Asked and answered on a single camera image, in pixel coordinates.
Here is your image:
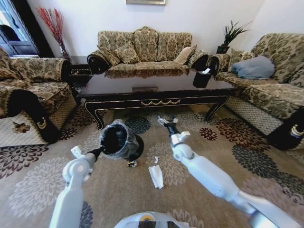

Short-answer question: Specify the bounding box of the large white paper trash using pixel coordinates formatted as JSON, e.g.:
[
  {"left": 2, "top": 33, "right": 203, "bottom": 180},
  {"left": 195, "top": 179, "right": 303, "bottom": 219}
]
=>
[{"left": 148, "top": 165, "right": 165, "bottom": 190}]

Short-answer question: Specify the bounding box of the black tissue box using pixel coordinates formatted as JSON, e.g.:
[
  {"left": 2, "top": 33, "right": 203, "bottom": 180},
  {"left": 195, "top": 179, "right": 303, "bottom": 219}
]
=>
[{"left": 192, "top": 67, "right": 212, "bottom": 89}]

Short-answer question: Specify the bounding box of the black glossy coffee table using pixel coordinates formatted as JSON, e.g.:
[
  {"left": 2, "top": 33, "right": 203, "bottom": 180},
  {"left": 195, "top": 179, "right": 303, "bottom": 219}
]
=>
[{"left": 76, "top": 68, "right": 238, "bottom": 130}]

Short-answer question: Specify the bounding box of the framed wall picture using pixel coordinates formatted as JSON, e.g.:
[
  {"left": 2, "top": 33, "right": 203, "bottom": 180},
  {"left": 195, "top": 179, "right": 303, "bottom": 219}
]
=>
[{"left": 125, "top": 0, "right": 167, "bottom": 6}]

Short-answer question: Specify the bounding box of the green potted plant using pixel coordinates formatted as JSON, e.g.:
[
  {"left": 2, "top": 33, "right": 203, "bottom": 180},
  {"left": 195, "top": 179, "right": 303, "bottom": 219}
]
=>
[{"left": 216, "top": 19, "right": 254, "bottom": 55}]

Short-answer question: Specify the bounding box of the dark framed window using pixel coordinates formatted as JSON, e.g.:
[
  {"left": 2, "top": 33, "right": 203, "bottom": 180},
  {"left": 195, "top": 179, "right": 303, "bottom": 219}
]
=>
[{"left": 0, "top": 0, "right": 55, "bottom": 58}]

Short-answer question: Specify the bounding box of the red branch decoration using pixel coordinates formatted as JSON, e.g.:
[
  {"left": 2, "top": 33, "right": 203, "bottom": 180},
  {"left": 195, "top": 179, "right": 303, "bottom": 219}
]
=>
[{"left": 36, "top": 6, "right": 71, "bottom": 60}]

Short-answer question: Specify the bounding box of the blue-grey cushion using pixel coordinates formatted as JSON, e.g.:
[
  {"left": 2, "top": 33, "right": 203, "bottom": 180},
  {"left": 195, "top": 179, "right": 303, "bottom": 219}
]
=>
[{"left": 230, "top": 56, "right": 276, "bottom": 80}]

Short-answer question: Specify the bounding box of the floral armchair with black armrest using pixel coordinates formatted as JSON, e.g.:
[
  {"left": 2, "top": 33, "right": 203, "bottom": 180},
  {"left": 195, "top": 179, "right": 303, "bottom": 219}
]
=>
[{"left": 0, "top": 47, "right": 78, "bottom": 145}]

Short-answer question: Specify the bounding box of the floral patterned beige rug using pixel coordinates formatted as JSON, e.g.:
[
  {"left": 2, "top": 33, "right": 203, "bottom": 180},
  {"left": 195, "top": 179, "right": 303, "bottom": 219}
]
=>
[{"left": 0, "top": 104, "right": 304, "bottom": 228}]

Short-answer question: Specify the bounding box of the plain beige cushion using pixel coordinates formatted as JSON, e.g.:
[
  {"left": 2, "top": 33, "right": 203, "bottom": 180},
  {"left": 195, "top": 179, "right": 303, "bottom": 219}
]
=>
[{"left": 174, "top": 45, "right": 198, "bottom": 66}]

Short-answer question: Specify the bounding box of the white robot front shell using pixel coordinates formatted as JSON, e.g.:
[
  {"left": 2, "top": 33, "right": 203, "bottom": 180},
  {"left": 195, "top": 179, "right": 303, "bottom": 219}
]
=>
[{"left": 113, "top": 210, "right": 191, "bottom": 228}]

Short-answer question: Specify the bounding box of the black bin with plastic liner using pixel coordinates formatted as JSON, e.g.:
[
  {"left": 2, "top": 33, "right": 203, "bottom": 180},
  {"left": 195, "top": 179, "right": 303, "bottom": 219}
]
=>
[{"left": 99, "top": 119, "right": 144, "bottom": 162}]

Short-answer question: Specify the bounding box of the floral patterned square cushion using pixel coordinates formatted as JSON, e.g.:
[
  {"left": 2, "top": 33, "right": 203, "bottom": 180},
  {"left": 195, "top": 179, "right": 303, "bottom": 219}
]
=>
[{"left": 113, "top": 42, "right": 141, "bottom": 65}]

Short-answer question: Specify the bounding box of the floral sofa with blue cushion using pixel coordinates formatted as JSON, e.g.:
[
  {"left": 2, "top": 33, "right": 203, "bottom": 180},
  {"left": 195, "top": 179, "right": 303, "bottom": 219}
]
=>
[{"left": 208, "top": 32, "right": 304, "bottom": 151}]

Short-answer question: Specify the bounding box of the three-seat floral patterned sofa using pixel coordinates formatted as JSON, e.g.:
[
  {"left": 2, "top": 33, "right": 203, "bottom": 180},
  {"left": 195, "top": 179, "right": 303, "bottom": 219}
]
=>
[{"left": 86, "top": 25, "right": 210, "bottom": 75}]

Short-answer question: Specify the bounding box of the black side table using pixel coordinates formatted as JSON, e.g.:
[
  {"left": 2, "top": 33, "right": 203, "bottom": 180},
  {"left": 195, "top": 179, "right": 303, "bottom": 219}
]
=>
[{"left": 68, "top": 62, "right": 92, "bottom": 84}]

